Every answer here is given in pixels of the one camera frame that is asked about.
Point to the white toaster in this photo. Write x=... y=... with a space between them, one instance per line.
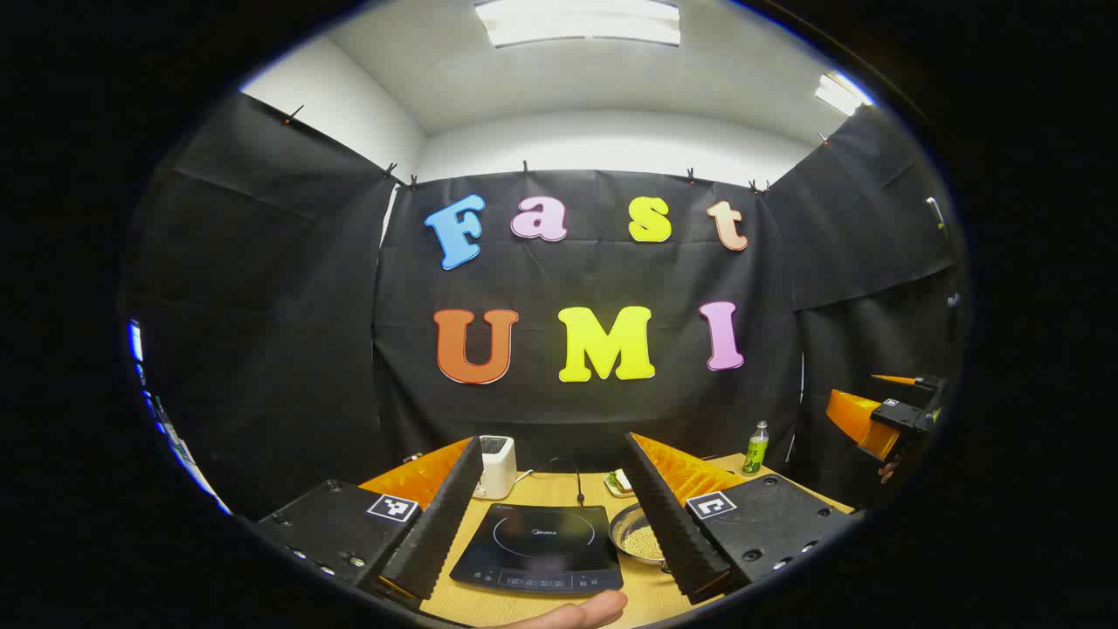
x=498 y=467

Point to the small ceiling light panel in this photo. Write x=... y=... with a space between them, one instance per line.
x=840 y=94

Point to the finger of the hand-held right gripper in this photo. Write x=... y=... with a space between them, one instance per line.
x=930 y=386
x=860 y=419

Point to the green drink bottle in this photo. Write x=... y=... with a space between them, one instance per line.
x=755 y=454

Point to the small white plate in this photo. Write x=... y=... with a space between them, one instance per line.
x=610 y=490

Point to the pile of soybeans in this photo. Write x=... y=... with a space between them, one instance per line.
x=642 y=543

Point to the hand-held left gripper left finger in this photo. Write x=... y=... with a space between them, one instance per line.
x=441 y=524

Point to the sandwich with lettuce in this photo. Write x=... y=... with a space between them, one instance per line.
x=622 y=480

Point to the large ceiling light panel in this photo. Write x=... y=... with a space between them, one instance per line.
x=576 y=22

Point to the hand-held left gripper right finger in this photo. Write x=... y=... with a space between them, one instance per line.
x=672 y=524

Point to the black induction cooktop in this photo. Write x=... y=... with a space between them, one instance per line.
x=541 y=542

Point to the black backdrop cloth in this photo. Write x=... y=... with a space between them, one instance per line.
x=262 y=349

